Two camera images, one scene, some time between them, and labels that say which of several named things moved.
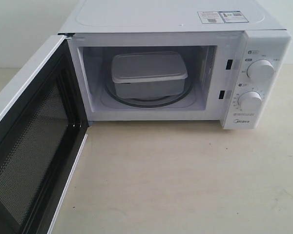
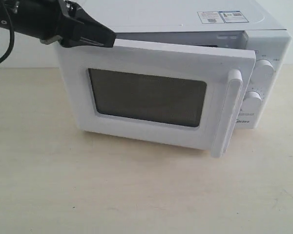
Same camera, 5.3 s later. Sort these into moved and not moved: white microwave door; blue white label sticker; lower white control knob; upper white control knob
Moved: white microwave door
Not moved: upper white control knob; blue white label sticker; lower white control knob
